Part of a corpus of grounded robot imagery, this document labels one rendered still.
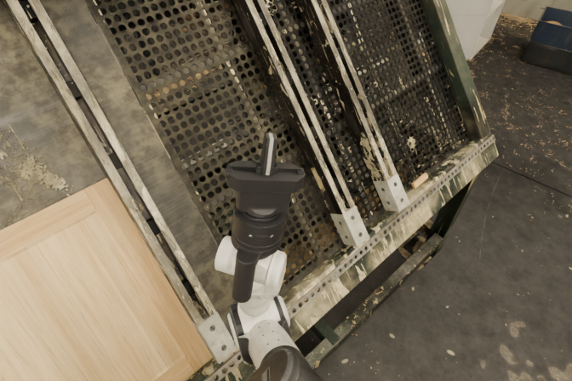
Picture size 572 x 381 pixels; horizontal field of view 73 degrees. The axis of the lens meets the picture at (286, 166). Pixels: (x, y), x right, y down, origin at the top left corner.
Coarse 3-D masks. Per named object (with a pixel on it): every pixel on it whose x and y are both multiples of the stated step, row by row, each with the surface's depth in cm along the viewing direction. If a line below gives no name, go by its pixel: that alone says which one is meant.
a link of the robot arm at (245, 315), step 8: (232, 304) 87; (240, 304) 83; (248, 304) 80; (256, 304) 79; (264, 304) 81; (272, 304) 87; (232, 312) 86; (240, 312) 86; (248, 312) 83; (256, 312) 82; (264, 312) 84; (272, 312) 86; (240, 320) 85; (248, 320) 85; (256, 320) 85; (280, 320) 86; (240, 328) 84; (248, 328) 84
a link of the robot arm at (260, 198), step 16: (240, 176) 58; (256, 176) 58; (272, 176) 59; (288, 176) 60; (304, 176) 60; (240, 192) 59; (256, 192) 59; (272, 192) 59; (288, 192) 60; (240, 208) 60; (256, 208) 61; (272, 208) 61; (288, 208) 62; (240, 224) 61; (256, 224) 61; (272, 224) 62; (240, 240) 63; (256, 240) 62; (272, 240) 63
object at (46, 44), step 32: (32, 0) 83; (32, 32) 83; (64, 64) 86; (64, 96) 86; (96, 128) 92; (96, 160) 94; (128, 160) 92; (128, 192) 92; (160, 224) 95; (160, 256) 95; (192, 288) 99; (192, 320) 100; (224, 352) 102
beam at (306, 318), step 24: (480, 144) 167; (480, 168) 166; (408, 192) 150; (456, 192) 157; (384, 216) 140; (384, 240) 136; (336, 264) 125; (360, 264) 130; (336, 288) 125; (312, 312) 119
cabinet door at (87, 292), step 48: (96, 192) 93; (0, 240) 83; (48, 240) 88; (96, 240) 93; (0, 288) 83; (48, 288) 87; (96, 288) 92; (144, 288) 98; (0, 336) 83; (48, 336) 87; (96, 336) 92; (144, 336) 97; (192, 336) 103
